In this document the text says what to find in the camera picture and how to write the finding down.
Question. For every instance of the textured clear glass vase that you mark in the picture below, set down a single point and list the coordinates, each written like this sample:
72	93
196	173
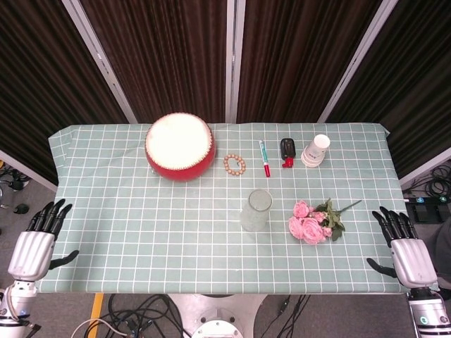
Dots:
254	218

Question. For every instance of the dark ribbed partition panel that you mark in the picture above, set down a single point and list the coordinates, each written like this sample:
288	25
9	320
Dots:
415	88
165	53
35	88
299	53

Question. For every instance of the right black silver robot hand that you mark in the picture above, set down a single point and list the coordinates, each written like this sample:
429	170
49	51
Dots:
412	260

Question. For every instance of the grey partition frame post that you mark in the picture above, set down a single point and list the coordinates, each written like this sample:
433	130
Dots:
102	63
356	63
234	63

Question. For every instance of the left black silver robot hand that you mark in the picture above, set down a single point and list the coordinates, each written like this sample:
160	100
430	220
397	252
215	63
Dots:
31	253

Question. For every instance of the black red small device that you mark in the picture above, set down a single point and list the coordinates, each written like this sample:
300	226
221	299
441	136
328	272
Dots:
287	148

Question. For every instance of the green checked tablecloth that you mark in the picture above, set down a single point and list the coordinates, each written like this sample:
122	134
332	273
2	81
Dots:
158	229

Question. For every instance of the marker pen red cap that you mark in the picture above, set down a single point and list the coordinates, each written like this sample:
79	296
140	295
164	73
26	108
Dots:
266	165

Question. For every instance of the red drum white skin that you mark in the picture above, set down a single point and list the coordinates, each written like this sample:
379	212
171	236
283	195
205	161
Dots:
178	144

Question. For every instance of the pink rose bouquet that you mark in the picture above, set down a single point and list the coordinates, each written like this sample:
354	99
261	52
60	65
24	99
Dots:
311	229

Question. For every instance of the black box green labels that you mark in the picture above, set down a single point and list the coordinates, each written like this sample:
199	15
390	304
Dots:
428	211

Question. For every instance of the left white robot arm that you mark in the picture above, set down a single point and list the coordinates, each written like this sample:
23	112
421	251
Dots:
15	303

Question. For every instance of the stack of paper cups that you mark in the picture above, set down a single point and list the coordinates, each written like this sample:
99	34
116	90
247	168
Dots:
313	153

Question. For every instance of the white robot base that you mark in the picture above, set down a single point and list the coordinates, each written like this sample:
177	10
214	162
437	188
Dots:
215	317

